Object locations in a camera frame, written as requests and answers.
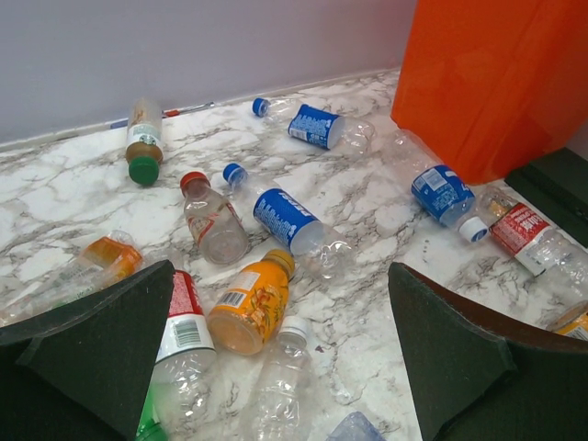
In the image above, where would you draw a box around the orange label crushed bottle left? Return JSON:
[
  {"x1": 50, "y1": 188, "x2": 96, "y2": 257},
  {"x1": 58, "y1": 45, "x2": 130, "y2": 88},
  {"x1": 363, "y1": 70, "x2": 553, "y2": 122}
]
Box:
[{"x1": 1, "y1": 231, "x2": 143, "y2": 326}]

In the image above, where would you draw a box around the small blue label bottle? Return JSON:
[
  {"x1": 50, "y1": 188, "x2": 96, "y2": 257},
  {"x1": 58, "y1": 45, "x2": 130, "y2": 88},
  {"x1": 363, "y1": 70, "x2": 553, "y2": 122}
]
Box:
[{"x1": 391, "y1": 130, "x2": 488, "y2": 243}]

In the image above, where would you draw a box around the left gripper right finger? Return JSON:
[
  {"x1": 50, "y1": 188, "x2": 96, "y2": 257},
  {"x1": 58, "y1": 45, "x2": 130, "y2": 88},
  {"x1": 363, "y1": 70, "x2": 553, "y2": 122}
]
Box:
[{"x1": 389, "y1": 263, "x2": 587, "y2": 440}]

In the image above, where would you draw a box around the orange juice bottle centre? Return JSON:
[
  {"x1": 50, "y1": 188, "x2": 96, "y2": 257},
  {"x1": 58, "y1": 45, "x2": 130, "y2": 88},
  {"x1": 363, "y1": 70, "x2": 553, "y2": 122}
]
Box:
[{"x1": 208, "y1": 249, "x2": 295, "y2": 356}]

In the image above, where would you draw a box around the green cap tea bottle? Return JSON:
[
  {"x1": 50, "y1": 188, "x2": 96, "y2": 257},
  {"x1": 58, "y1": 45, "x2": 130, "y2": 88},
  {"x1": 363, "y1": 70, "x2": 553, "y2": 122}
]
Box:
[{"x1": 125, "y1": 97, "x2": 164, "y2": 187}]

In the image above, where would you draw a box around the blue red pen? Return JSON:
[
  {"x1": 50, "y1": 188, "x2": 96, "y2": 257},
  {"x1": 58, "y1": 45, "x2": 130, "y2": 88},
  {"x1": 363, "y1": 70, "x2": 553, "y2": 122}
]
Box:
[{"x1": 109, "y1": 101, "x2": 215, "y2": 130}]

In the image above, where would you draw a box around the red label clear bottle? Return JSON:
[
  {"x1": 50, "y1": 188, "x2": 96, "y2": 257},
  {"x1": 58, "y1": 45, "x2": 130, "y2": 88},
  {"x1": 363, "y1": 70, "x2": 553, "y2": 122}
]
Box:
[{"x1": 151, "y1": 269, "x2": 217, "y2": 434}]

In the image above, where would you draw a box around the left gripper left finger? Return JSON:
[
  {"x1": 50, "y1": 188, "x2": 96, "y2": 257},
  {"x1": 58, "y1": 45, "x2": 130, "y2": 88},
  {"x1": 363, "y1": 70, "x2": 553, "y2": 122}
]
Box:
[{"x1": 1, "y1": 261, "x2": 175, "y2": 440}]

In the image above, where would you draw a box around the clear crushed bottle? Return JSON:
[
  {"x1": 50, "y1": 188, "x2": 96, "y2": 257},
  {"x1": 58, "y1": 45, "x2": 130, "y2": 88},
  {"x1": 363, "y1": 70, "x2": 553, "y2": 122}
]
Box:
[{"x1": 252, "y1": 316, "x2": 312, "y2": 440}]

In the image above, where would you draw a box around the orange plastic bin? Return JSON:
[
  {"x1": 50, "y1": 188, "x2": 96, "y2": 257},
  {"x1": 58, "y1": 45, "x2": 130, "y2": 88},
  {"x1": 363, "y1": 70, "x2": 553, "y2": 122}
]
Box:
[{"x1": 391, "y1": 1, "x2": 587, "y2": 185}]

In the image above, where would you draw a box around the orange juice bottle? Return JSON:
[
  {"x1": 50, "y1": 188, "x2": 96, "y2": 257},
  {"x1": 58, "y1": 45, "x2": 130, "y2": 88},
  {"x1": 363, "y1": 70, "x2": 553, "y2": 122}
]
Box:
[
  {"x1": 547, "y1": 300, "x2": 588, "y2": 342},
  {"x1": 208, "y1": 249, "x2": 295, "y2": 356}
]

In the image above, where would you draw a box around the far blue label bottle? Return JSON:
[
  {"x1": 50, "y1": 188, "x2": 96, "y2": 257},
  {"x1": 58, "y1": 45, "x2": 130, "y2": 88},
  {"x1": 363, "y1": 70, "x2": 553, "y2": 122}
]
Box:
[{"x1": 252, "y1": 97, "x2": 375, "y2": 154}]

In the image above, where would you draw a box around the crushed blue label water bottle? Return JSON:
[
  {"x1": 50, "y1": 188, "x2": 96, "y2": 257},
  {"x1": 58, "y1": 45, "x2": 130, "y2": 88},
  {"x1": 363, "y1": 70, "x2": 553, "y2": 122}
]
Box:
[{"x1": 326, "y1": 412, "x2": 385, "y2": 441}]

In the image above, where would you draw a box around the black box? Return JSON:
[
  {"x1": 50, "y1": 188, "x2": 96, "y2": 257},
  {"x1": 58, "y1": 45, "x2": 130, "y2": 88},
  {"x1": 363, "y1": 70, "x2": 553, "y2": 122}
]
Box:
[{"x1": 504, "y1": 148, "x2": 588, "y2": 247}]

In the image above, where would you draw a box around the orange juice bottle front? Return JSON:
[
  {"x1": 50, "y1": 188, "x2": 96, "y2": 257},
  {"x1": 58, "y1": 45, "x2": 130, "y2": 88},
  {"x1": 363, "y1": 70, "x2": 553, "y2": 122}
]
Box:
[{"x1": 547, "y1": 300, "x2": 588, "y2": 342}]

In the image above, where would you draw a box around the red cap clear bottle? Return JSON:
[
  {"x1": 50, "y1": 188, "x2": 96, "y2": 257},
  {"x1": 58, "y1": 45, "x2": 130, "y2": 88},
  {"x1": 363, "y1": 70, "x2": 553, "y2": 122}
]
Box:
[{"x1": 180, "y1": 171, "x2": 249, "y2": 266}]

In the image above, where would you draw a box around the red label bottle right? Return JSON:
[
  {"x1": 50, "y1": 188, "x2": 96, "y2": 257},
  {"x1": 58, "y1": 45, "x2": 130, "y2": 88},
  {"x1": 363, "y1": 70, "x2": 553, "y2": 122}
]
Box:
[{"x1": 477, "y1": 186, "x2": 587, "y2": 281}]

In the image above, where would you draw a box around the green plastic bottle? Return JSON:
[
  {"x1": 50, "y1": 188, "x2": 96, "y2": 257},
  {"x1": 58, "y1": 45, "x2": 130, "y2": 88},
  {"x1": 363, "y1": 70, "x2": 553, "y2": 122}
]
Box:
[{"x1": 135, "y1": 385, "x2": 168, "y2": 441}]

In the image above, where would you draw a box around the blue Pepsi bottle centre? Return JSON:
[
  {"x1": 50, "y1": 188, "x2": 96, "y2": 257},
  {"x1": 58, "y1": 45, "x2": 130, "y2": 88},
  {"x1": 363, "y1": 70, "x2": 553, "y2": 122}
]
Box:
[{"x1": 223, "y1": 163, "x2": 356, "y2": 282}]

